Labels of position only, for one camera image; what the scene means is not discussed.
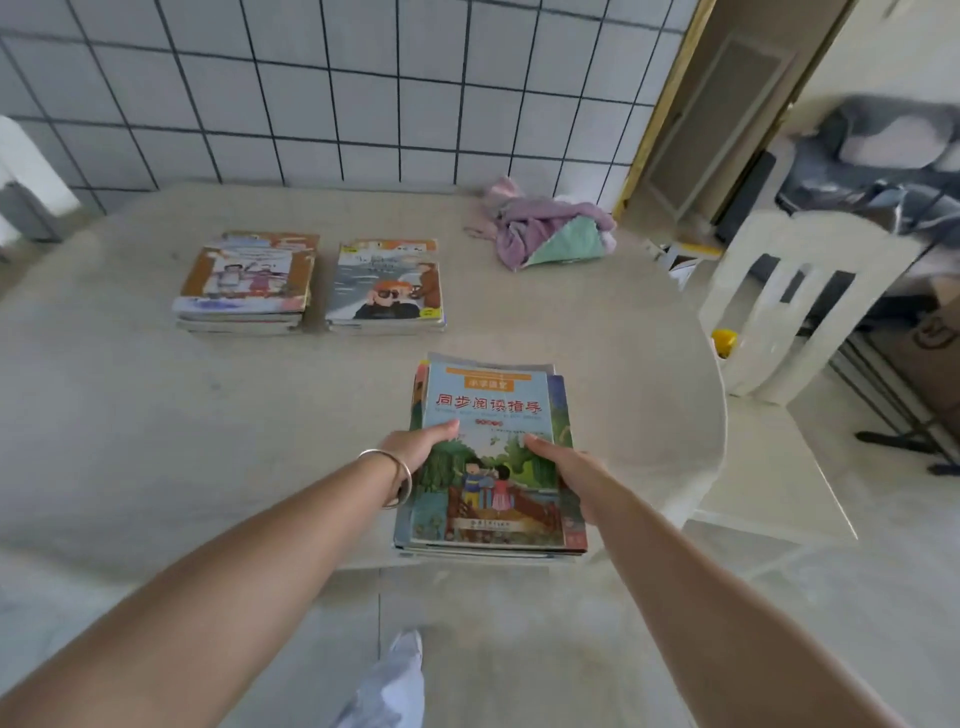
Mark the person's right hand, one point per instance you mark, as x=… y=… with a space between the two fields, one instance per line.
x=589 y=480

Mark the person's left hand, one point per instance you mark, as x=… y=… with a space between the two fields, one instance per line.
x=409 y=448

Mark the person's right thumb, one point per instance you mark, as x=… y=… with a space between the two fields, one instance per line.
x=546 y=448

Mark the person's left thumb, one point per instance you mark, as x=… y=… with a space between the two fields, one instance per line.
x=439 y=433

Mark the green illustrated textbook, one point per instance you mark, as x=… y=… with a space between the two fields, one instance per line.
x=487 y=480

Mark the pile of thin books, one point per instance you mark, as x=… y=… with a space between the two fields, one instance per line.
x=574 y=517

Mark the person's right forearm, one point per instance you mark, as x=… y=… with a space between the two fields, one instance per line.
x=720 y=622

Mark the person's left forearm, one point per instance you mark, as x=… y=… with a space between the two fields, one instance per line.
x=225 y=592

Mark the silver bangle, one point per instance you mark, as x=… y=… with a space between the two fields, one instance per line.
x=402 y=480

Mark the book stack with grey cover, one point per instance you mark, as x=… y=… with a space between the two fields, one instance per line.
x=386 y=289

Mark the yellow round object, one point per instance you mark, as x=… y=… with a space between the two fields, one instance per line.
x=724 y=343

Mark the pink and green cloth heap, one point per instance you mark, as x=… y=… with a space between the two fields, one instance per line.
x=547 y=225

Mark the small white open box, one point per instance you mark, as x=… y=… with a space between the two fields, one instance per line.
x=679 y=259

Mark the book stack with brown cover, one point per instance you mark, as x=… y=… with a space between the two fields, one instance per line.
x=244 y=281

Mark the white wooden chair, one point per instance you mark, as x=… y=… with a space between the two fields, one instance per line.
x=795 y=300

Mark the black metal stand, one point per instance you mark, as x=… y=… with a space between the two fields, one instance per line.
x=900 y=420

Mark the white framed panel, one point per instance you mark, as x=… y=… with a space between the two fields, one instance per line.
x=720 y=127

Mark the brown cardboard box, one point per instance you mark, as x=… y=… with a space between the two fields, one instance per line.
x=930 y=352

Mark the grey sofa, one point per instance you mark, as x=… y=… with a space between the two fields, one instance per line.
x=870 y=180

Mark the white chair back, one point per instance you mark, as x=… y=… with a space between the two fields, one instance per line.
x=30 y=180

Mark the gold door frame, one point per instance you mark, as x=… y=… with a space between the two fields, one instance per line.
x=664 y=105

